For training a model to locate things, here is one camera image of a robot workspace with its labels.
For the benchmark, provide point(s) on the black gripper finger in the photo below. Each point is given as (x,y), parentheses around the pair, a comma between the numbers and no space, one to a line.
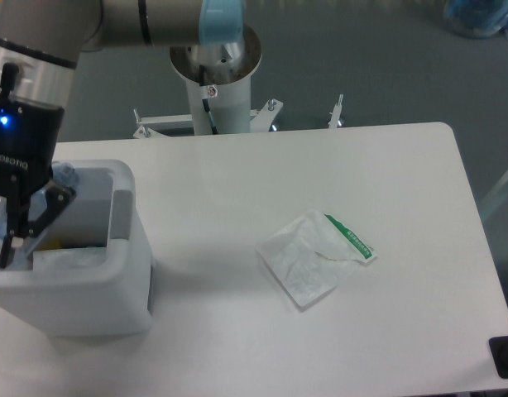
(19,224)

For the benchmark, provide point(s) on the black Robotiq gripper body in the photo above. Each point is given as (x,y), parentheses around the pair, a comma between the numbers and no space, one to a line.
(27,143)

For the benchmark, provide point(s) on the crushed clear plastic bottle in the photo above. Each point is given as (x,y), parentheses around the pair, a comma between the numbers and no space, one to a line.
(63,174)

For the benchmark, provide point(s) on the white green plastic bag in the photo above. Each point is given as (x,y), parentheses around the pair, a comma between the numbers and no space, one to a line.
(313,255)

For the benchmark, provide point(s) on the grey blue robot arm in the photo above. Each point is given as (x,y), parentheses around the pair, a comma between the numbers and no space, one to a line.
(40,46)

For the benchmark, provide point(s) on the white trash in can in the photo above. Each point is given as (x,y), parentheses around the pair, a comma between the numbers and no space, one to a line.
(65,259)

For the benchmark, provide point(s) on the white trash can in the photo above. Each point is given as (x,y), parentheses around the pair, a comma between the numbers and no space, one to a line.
(99,281)

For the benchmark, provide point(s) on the blue plastic bag on floor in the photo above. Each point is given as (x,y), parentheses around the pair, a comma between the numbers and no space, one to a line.
(475,19)

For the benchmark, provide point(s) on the black device at table edge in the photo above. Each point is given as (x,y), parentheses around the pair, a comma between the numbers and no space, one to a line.
(499,352)

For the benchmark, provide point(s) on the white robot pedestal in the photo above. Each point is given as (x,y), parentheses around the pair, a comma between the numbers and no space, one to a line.
(218,83)

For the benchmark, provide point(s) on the white frame at right edge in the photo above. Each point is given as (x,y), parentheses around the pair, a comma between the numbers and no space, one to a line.
(496,196)

